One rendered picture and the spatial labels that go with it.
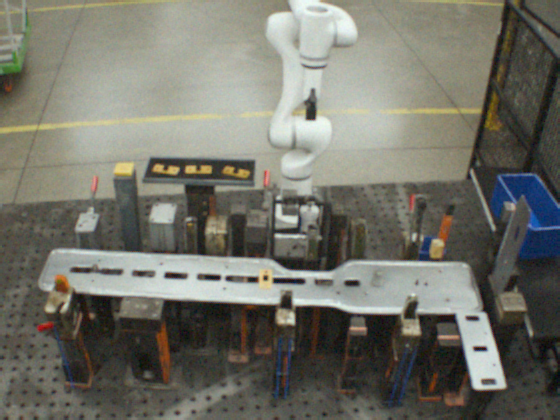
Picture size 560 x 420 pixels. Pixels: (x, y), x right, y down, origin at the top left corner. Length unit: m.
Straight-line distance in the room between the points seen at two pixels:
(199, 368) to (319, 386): 0.39
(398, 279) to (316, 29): 0.80
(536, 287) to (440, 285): 0.32
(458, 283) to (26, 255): 1.64
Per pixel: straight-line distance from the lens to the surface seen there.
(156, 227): 1.98
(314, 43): 1.72
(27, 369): 2.18
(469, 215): 2.82
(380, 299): 1.90
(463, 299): 1.97
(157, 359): 1.93
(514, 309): 1.91
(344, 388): 2.01
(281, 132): 2.23
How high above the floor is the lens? 2.33
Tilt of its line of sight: 38 degrees down
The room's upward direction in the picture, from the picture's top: 3 degrees clockwise
